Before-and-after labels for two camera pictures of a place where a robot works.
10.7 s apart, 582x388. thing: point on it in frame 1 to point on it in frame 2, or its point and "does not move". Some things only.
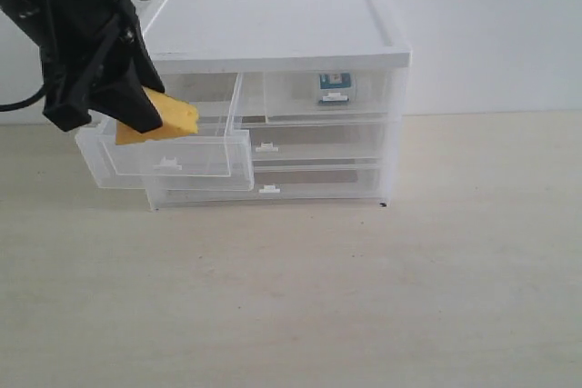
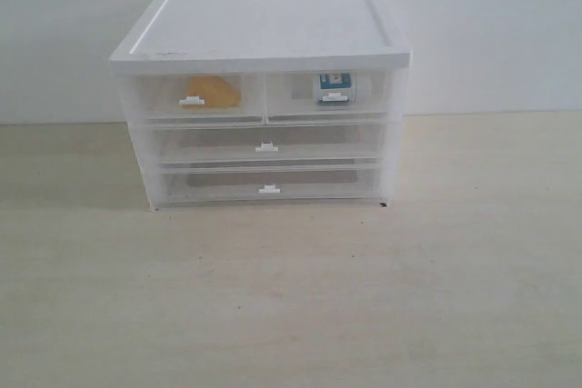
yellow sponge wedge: x=179 y=118 to x=215 y=90
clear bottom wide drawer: x=285 y=187 does not move
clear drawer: x=218 y=157 to x=205 y=99
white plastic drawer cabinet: x=299 y=95 does not move
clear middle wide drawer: x=319 y=143 does not move
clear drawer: x=312 y=97 does not move
